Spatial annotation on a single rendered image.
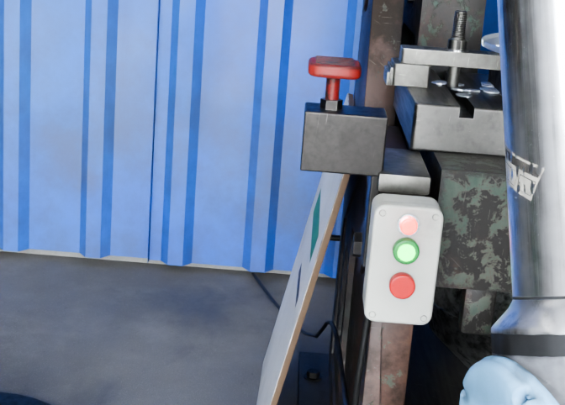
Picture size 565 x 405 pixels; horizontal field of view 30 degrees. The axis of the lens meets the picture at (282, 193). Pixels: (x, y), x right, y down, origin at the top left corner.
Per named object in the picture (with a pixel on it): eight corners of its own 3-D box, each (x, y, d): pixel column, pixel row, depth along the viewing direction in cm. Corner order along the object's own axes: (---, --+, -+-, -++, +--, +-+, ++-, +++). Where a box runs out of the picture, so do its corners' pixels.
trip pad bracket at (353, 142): (374, 271, 124) (391, 108, 119) (292, 265, 125) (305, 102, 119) (372, 255, 130) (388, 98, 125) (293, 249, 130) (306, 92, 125)
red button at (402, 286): (414, 300, 114) (416, 276, 114) (388, 298, 114) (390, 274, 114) (413, 297, 116) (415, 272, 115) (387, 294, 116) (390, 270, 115)
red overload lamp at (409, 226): (419, 239, 113) (421, 217, 112) (396, 237, 113) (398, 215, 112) (418, 235, 114) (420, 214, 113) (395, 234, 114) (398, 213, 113)
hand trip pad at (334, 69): (356, 134, 120) (362, 66, 118) (303, 129, 120) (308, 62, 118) (354, 121, 126) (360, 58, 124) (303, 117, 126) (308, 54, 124)
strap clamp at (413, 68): (510, 94, 141) (520, 18, 139) (386, 85, 142) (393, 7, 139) (503, 86, 147) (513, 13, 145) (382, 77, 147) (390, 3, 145)
